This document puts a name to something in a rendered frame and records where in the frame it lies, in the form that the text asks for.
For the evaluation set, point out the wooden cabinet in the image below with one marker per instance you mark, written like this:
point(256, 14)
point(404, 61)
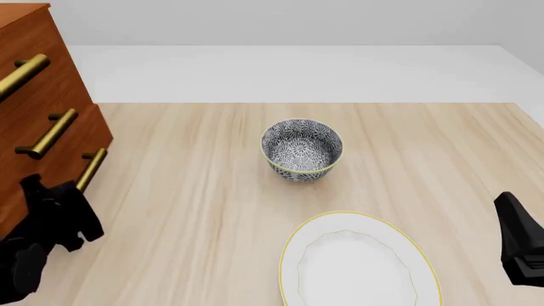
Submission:
point(64, 95)

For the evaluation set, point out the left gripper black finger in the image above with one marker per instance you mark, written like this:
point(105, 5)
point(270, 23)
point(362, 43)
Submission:
point(87, 220)
point(44, 207)

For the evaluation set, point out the white plate with yellow rim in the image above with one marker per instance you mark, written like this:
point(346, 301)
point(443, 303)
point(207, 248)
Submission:
point(357, 264)

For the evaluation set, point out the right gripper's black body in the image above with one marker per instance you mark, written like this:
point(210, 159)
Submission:
point(527, 271)

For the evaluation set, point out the black-and-white patterned bowl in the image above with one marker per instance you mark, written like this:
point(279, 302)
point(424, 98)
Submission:
point(302, 150)

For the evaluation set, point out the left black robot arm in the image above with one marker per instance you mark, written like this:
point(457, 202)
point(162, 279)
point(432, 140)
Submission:
point(21, 271)

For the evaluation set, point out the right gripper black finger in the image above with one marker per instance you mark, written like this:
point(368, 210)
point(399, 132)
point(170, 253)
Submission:
point(520, 229)

